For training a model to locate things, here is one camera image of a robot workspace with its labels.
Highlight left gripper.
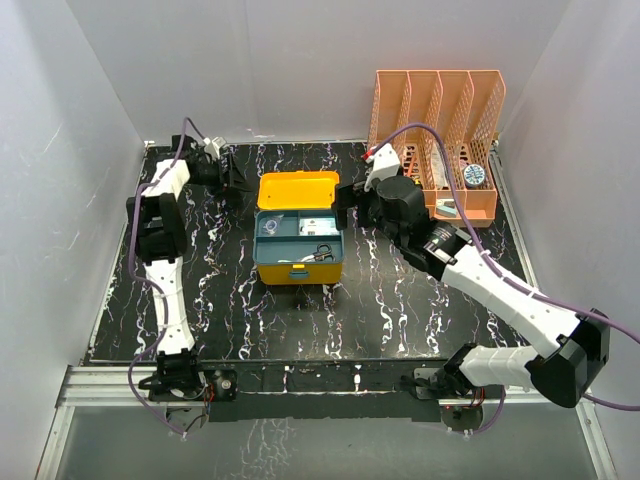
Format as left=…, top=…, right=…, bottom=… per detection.
left=190, top=154, right=255, bottom=200

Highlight white gauze packet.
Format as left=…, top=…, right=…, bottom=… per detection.
left=299, top=217, right=339, bottom=236

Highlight black handled scissors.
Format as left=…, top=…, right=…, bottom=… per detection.
left=277, top=243, right=335, bottom=263

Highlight small blue patterned packet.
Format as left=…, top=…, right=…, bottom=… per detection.
left=263, top=214, right=284, bottom=236

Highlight blue divided tray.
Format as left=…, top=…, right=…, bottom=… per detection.
left=253, top=210, right=344, bottom=265

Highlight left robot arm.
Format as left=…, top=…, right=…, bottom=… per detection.
left=127, top=134, right=344, bottom=401

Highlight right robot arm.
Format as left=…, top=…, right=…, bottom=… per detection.
left=354, top=175, right=610, bottom=408

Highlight yellow medicine box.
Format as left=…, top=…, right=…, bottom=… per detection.
left=253, top=171, right=344, bottom=286

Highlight blue white stapler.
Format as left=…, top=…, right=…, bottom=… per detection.
left=435, top=199, right=458, bottom=218

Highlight pink desk organizer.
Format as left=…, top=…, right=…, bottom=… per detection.
left=367, top=70, right=506, bottom=228

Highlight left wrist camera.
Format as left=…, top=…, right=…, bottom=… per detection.
left=203, top=136, right=228, bottom=161

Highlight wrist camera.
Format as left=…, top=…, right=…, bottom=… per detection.
left=203, top=136, right=228, bottom=161
left=364, top=144, right=401, bottom=192

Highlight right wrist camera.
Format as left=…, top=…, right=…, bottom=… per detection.
left=364, top=144, right=401, bottom=192

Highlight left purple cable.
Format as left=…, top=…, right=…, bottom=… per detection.
left=127, top=117, right=214, bottom=441

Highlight purple cable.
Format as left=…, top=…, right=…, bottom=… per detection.
left=362, top=123, right=640, bottom=436
left=127, top=117, right=214, bottom=441

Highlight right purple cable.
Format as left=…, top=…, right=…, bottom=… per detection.
left=362, top=123, right=640, bottom=436

